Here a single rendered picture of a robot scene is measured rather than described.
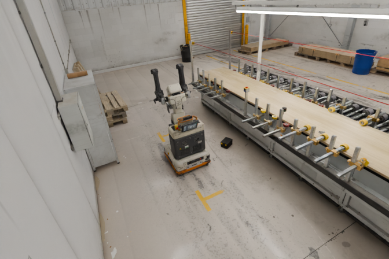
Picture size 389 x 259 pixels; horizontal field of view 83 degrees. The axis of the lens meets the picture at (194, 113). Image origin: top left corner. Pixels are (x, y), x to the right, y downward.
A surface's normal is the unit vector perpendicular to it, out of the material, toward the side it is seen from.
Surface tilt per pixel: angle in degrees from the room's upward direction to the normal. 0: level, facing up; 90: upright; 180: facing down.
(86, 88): 90
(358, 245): 0
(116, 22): 90
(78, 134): 90
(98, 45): 90
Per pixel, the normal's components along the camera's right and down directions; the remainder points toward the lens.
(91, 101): 0.44, 0.40
